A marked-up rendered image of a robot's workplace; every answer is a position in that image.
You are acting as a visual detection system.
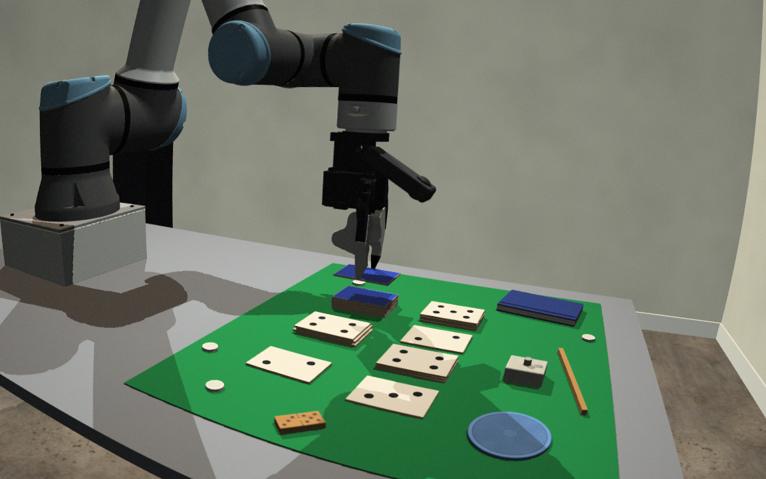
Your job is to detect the orange wooden stick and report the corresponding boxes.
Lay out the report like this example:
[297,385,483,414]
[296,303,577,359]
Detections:
[558,348,588,415]

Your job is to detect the green flat mat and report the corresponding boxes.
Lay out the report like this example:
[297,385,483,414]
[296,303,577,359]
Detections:
[124,263,619,479]

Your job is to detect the blue round disc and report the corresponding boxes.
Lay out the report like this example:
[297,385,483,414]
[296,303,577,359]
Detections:
[467,412,552,461]

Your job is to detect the blue rectangular tile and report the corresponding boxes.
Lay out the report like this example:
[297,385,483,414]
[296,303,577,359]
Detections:
[332,285,399,309]

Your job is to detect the blue rectangular card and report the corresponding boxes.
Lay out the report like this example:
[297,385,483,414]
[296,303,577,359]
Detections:
[333,264,400,286]

